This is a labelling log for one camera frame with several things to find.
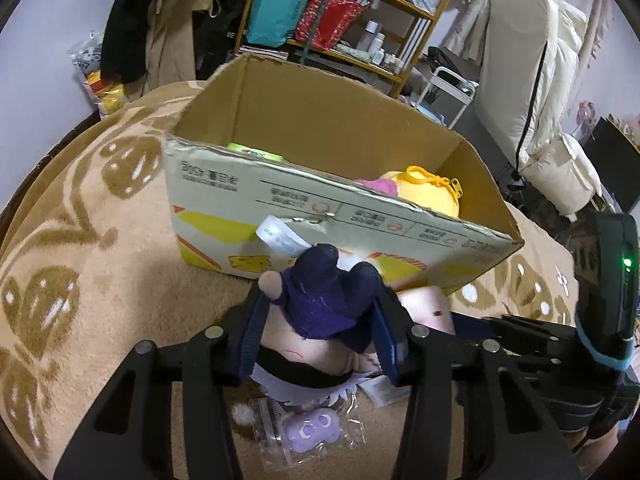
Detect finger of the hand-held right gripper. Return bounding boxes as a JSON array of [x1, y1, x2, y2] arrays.
[[500, 342, 557, 378], [450, 312, 578, 346]]

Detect dark hanging garment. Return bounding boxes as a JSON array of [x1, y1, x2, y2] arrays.
[[192, 0, 251, 81]]

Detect wooden shelf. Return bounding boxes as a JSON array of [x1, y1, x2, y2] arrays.
[[234, 0, 458, 98]]

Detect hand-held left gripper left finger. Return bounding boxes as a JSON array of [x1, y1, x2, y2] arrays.
[[52, 282, 273, 480]]

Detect plush doll with purple hat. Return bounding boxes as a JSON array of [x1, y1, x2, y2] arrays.
[[232, 215, 396, 428]]

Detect teal bag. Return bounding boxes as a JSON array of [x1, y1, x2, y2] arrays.
[[245, 0, 311, 48]]

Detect group of white cosmetic bottles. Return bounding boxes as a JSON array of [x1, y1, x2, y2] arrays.
[[357, 0, 406, 73]]

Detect white trolley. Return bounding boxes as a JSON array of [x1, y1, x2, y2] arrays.
[[415, 65, 478, 131]]

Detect stack of books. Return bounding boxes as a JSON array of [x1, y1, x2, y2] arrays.
[[237, 42, 291, 61]]

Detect purple toy in clear packet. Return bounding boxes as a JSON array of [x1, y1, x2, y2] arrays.
[[247, 395, 368, 471]]

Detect white paper tag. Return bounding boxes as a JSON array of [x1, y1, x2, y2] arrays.
[[357, 377, 411, 406]]

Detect black cabinet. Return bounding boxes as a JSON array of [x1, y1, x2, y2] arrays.
[[582, 116, 640, 216]]

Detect cardboard box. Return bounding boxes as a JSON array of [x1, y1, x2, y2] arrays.
[[161, 54, 525, 297]]

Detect pink fan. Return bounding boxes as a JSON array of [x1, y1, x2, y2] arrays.
[[575, 100, 598, 136]]

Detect beige patterned blanket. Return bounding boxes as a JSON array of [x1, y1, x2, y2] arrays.
[[0, 80, 581, 480]]

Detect yellow-haired plush doll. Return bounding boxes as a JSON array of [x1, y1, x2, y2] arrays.
[[380, 165, 463, 218]]

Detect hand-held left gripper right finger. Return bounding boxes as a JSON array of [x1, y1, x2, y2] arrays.
[[372, 290, 583, 480]]

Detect black coat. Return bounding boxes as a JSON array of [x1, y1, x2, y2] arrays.
[[100, 0, 161, 86]]

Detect dark and beige hanging clothes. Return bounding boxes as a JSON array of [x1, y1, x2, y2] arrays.
[[142, 0, 216, 96]]

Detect pale pink plush toy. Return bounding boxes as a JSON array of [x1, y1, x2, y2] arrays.
[[397, 285, 457, 336]]

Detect white folded mattress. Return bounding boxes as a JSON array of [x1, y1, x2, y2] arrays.
[[472, 0, 606, 221]]

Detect green tissue pack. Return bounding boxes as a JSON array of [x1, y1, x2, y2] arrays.
[[226, 141, 286, 161]]

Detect red gift bag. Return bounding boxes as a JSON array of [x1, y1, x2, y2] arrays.
[[295, 0, 371, 51]]

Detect plastic bag with yellow contents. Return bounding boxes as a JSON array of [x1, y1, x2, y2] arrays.
[[72, 30, 128, 118]]

